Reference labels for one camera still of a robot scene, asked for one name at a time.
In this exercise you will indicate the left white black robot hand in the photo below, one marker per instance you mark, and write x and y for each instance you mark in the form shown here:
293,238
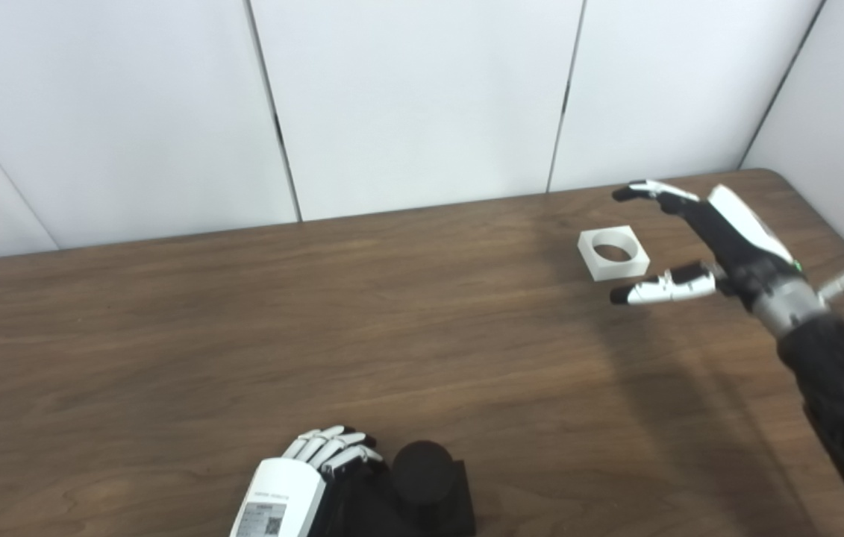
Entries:
280,496

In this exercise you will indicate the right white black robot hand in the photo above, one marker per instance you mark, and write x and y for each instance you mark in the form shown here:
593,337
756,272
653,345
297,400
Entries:
739,231

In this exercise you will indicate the white square piece with hole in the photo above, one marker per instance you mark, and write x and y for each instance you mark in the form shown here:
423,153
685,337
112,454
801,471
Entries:
619,267

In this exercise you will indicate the black peg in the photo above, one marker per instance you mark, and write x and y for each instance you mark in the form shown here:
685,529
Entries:
422,485

